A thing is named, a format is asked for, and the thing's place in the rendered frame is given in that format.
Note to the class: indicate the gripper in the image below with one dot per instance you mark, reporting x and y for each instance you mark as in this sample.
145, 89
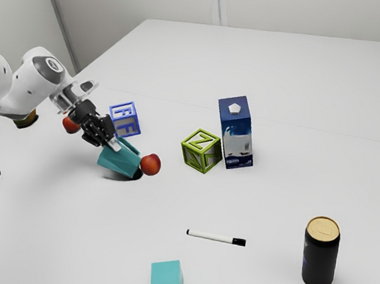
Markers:
91, 124

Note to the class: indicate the teal faceted mug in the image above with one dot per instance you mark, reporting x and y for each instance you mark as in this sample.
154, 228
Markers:
118, 161

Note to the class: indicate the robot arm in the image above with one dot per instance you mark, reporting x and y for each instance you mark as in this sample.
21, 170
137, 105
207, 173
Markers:
27, 84

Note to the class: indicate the blue letter block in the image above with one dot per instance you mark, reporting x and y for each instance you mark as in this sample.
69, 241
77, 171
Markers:
128, 120

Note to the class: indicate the red apple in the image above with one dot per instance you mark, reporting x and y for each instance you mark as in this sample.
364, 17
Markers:
150, 164
70, 125

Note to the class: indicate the green letter block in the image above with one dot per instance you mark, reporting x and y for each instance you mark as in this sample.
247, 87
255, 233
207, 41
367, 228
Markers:
200, 150

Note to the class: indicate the olive brown round object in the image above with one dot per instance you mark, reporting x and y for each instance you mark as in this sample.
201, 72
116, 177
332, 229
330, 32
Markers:
26, 120

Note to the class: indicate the blue white carton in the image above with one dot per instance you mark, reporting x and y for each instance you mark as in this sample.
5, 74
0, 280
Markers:
237, 134

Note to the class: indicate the white marker pen black cap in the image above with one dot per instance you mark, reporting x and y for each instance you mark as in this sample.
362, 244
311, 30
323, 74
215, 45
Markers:
213, 237

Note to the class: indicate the teal cube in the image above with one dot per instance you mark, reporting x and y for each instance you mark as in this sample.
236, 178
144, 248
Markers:
167, 281

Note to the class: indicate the black can gold top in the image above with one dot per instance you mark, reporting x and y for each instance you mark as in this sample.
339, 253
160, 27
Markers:
319, 258

